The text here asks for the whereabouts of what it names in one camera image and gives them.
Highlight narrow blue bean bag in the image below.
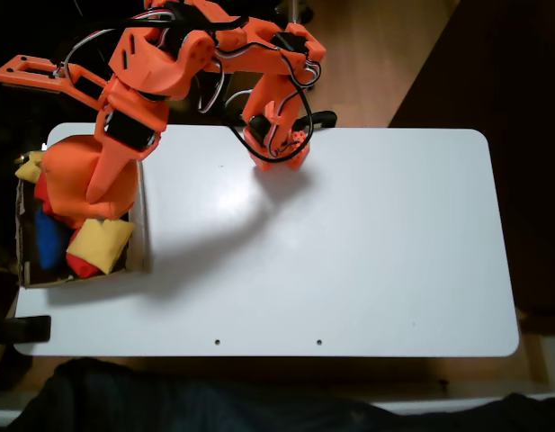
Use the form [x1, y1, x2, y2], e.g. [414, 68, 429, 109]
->
[34, 209, 71, 271]

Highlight black table clamp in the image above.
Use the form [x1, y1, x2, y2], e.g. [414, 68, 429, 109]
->
[4, 314, 52, 346]

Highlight small red bean bag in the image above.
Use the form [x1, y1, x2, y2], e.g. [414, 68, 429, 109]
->
[65, 251, 103, 279]

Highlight small orange bean bag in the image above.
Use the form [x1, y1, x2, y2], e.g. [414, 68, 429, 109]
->
[51, 211, 87, 231]

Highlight square yellow bean bag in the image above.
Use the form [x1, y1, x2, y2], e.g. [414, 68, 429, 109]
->
[66, 218, 137, 275]

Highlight orange camera mount with camera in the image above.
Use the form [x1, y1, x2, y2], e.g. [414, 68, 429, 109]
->
[0, 54, 110, 112]

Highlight large red bean bag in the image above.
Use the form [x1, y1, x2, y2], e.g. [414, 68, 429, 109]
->
[33, 173, 51, 212]

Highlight large orange bean bag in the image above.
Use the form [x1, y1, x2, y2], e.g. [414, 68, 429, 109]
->
[41, 133, 139, 221]

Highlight office chair base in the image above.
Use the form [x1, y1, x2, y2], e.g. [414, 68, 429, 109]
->
[276, 0, 314, 26]

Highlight cardboard box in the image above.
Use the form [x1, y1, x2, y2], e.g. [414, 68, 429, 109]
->
[14, 139, 152, 290]

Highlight person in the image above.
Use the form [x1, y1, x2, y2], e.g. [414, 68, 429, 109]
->
[6, 357, 555, 432]

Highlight crumpled yellow bean bag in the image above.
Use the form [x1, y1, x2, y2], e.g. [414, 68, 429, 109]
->
[14, 150, 47, 185]

